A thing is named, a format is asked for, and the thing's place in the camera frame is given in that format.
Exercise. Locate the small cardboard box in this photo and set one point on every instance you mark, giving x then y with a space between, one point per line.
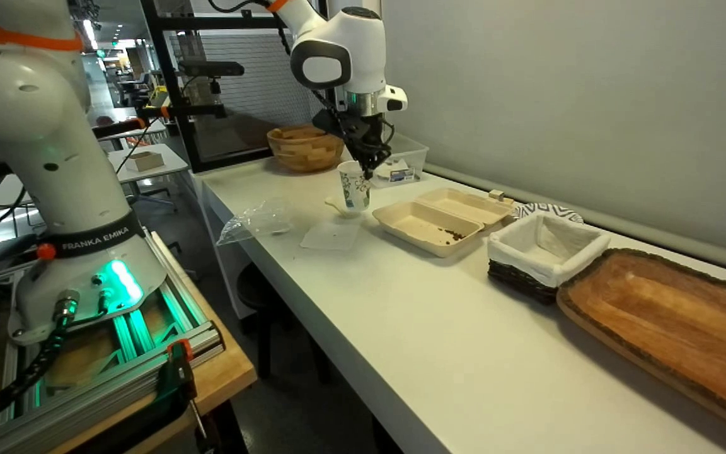
145 162

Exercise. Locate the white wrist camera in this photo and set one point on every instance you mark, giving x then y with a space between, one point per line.
393 98

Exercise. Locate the black orange bar clamp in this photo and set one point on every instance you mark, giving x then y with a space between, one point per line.
176 379

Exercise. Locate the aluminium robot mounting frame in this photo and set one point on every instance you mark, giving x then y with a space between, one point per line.
140 331

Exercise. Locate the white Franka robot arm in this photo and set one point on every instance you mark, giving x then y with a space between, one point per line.
44 152

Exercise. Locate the small white side table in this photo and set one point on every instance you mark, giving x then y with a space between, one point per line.
148 167

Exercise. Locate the large wooden tray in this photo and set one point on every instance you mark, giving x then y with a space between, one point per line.
673 329

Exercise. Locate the clear plastic box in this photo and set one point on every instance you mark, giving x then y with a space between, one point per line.
403 160

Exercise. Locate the beige takeaway food container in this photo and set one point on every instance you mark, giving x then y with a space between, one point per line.
442 218

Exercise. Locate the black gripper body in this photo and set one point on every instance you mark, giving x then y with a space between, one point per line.
360 129

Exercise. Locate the black white patterned plate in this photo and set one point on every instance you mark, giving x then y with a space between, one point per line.
540 210

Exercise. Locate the wooden base board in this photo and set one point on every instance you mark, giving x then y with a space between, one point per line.
220 373

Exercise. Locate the woven wooden bowl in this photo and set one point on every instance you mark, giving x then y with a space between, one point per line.
301 152

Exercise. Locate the black metal shelf frame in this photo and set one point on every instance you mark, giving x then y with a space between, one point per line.
174 92

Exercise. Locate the crumpled clear plastic wrap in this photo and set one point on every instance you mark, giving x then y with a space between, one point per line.
252 220

